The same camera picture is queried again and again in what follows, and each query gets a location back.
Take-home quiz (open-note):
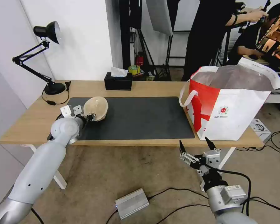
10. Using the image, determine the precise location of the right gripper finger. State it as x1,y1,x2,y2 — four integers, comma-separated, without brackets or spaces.
179,139,200,167
205,136,222,155

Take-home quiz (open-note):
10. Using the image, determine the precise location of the tan paper bowl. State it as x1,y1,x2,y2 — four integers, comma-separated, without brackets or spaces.
84,96,109,122

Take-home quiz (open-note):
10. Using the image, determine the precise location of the white red takeout bag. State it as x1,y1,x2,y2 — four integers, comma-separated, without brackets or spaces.
179,58,280,142

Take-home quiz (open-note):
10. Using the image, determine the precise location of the black tissue box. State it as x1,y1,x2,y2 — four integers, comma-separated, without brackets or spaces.
104,72,133,91

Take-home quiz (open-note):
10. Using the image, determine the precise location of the black desk mat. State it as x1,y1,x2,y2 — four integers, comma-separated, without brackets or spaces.
67,96,195,141

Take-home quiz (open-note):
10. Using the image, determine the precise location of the white tissue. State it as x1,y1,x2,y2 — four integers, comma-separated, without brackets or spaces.
110,66,129,78

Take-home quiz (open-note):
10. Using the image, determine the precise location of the white cardboard product box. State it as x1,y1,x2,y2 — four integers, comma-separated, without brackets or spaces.
249,118,272,143

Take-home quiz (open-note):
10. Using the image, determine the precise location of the yellow green tape roll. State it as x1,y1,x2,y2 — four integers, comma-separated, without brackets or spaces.
128,65,141,75

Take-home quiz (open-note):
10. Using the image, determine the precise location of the silver metal power box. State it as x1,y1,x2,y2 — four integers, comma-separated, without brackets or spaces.
114,187,150,220

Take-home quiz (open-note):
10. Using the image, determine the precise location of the red canister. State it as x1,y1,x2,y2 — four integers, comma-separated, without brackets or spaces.
136,52,145,66

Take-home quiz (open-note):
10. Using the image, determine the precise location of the black light stand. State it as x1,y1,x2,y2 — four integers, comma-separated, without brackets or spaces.
129,27,174,82

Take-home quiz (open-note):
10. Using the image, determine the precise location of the black desk lamp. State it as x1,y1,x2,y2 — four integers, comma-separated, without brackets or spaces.
12,21,66,95

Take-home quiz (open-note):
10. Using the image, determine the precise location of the standing person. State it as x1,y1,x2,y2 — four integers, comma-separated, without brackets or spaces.
181,0,269,82

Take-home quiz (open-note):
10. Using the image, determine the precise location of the seated person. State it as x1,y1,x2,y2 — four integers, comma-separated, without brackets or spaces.
228,3,280,66

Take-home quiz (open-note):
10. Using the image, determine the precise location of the white photo reflector panel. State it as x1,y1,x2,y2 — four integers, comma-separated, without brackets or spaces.
145,0,174,37

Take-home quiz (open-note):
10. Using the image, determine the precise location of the computer monitor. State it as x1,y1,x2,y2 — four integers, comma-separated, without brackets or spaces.
256,9,280,62

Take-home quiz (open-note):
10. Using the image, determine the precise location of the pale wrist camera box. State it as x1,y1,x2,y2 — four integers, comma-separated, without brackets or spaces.
202,150,222,169
72,105,83,117

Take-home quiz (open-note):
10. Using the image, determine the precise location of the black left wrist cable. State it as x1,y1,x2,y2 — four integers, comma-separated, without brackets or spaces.
46,114,64,141

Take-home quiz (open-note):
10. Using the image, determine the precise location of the black floor cable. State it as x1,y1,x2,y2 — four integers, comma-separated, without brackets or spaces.
262,129,280,151
246,196,280,224
106,206,122,224
146,187,210,206

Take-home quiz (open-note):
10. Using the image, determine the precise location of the black lamp cable with switch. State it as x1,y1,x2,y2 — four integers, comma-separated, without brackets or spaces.
41,80,72,107

